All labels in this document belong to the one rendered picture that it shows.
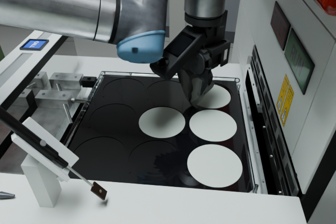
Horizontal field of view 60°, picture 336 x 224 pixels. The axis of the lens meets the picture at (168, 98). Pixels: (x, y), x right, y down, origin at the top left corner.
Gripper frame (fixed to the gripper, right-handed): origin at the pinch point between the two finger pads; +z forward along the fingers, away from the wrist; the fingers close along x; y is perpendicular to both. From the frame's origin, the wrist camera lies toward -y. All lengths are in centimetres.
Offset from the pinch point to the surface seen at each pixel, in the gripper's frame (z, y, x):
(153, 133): 1.6, -11.7, -0.5
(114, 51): 91, 94, 181
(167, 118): 1.6, -6.5, 0.8
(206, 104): 1.4, 3.3, -2.0
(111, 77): 1.5, -5.8, 22.8
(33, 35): -4, -14, 48
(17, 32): 91, 43, 286
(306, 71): -19.1, -2.2, -22.3
